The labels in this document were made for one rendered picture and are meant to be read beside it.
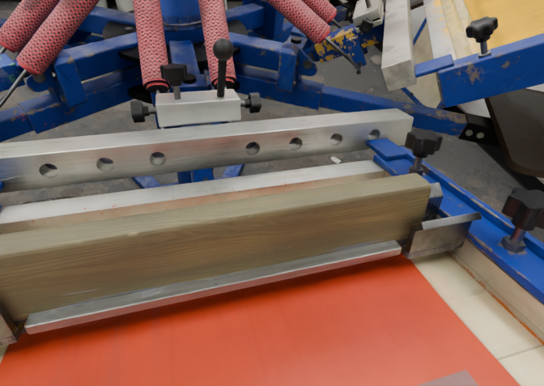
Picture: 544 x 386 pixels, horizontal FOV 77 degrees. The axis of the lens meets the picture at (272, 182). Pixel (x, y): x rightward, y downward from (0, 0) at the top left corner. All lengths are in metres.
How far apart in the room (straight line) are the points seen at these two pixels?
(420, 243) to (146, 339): 0.28
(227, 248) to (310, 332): 0.11
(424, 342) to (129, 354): 0.26
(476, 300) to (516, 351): 0.06
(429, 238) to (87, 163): 0.43
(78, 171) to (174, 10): 0.57
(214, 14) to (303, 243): 0.53
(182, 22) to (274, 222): 0.75
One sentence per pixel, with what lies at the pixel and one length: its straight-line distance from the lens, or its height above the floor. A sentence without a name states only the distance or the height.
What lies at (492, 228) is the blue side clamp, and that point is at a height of 1.13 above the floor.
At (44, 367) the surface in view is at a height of 1.09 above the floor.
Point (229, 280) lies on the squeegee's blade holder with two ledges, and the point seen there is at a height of 1.12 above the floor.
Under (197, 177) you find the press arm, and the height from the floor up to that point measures 0.92.
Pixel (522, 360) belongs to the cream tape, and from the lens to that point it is 0.40.
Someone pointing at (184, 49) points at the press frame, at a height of 1.02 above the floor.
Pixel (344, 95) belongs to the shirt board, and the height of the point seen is 0.92.
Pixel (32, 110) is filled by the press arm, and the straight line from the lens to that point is 0.96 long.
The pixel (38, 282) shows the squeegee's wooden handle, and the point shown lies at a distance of 0.33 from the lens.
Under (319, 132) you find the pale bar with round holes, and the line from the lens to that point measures 0.54.
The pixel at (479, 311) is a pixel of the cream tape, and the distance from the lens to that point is 0.41.
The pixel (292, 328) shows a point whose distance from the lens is 0.35.
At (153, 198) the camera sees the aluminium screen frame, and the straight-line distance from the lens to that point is 0.47.
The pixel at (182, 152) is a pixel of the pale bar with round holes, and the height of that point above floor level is 1.09.
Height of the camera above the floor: 1.41
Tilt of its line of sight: 45 degrees down
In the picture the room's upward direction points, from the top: 7 degrees clockwise
